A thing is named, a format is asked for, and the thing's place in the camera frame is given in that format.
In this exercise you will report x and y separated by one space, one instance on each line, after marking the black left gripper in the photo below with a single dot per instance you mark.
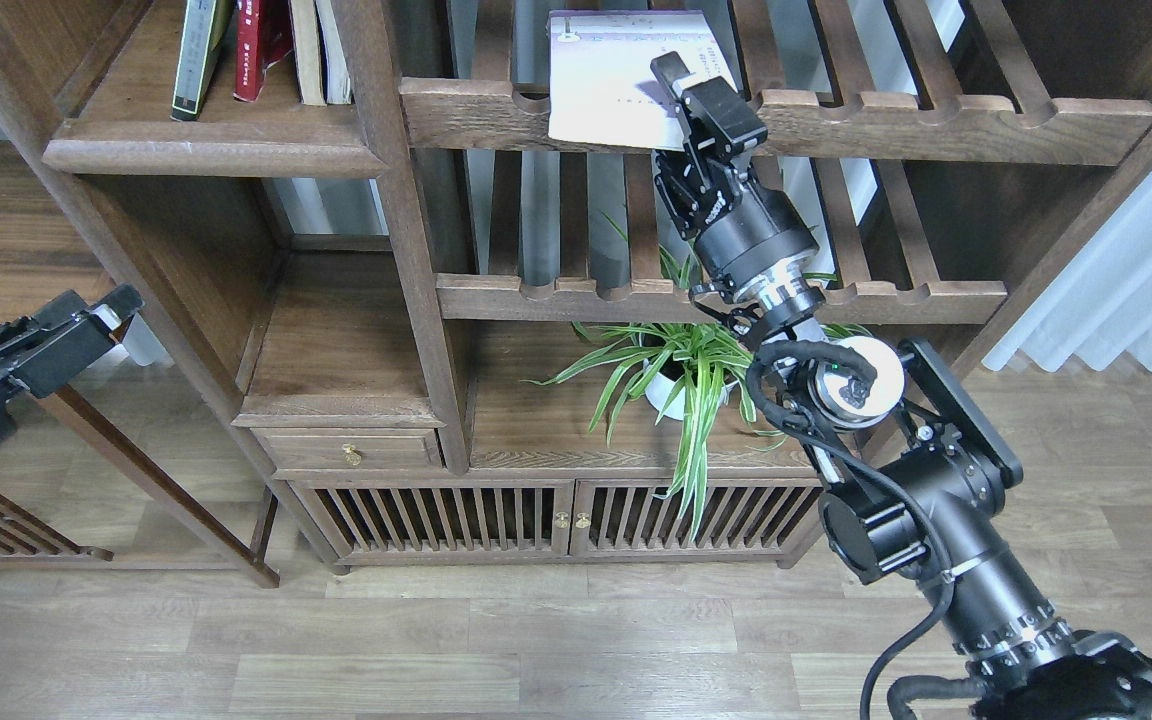
41 354

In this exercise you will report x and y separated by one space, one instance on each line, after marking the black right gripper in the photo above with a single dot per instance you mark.
750 240

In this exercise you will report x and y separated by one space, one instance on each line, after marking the white paperback book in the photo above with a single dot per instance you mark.
602 89

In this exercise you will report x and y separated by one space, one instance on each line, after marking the green black thick book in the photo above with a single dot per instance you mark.
205 26

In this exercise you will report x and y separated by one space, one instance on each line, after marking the red paperback book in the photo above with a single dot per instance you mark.
264 37

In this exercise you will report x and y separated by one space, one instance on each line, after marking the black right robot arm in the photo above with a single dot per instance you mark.
912 470

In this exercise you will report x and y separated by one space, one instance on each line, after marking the wooden side shelf unit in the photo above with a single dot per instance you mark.
42 256

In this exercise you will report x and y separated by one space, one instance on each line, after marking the green spider plant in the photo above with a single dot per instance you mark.
617 346

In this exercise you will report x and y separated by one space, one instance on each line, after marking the brass drawer knob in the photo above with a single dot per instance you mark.
350 455

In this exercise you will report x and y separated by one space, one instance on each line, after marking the dark wooden bookshelf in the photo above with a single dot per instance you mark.
385 273

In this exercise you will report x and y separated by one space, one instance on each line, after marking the white upright book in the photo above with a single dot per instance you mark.
338 84

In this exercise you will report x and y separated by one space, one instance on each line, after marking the beige upright book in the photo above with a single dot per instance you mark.
308 51

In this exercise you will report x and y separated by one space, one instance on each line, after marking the white pleated curtain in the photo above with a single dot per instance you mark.
1100 306

